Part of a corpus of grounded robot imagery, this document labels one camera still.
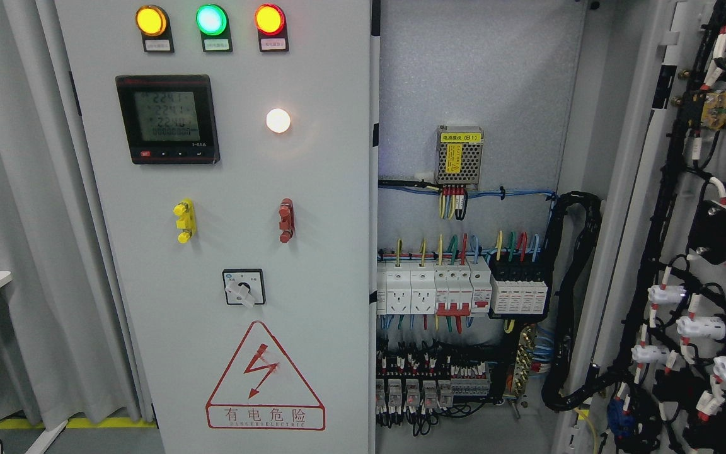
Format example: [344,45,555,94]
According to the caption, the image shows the black digital power meter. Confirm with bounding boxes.
[115,74,220,165]

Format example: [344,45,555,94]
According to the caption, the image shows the black surge protector block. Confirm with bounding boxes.
[488,256,553,323]

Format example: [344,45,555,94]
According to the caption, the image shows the white socket breaker row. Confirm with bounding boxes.
[376,260,492,317]

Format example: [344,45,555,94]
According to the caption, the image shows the white indicator lamp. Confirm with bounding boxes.
[265,107,292,133]

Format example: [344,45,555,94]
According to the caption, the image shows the metal mesh power supply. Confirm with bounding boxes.
[435,125,484,190]

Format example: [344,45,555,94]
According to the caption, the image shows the red electric danger warning sticker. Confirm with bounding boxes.
[205,321,326,431]

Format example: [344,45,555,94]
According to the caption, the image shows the left grey curtain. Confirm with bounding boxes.
[0,1,153,428]

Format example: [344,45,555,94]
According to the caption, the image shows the yellow indicator lamp left door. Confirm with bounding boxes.
[135,4,174,54]

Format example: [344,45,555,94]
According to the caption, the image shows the right black cable conduit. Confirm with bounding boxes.
[541,191,604,412]

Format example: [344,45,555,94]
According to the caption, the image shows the green indicator lamp left door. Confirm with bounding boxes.
[195,3,233,52]

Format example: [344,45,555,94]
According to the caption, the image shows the grey cabinet door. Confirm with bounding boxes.
[543,1,726,453]
[55,1,374,453]

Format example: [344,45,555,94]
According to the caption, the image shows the relay terminal row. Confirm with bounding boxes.
[374,340,504,437]

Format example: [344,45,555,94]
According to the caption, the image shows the brass right ground bar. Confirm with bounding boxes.
[504,324,536,420]

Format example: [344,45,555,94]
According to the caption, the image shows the red indicator lamp left door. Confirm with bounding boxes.
[254,3,290,52]

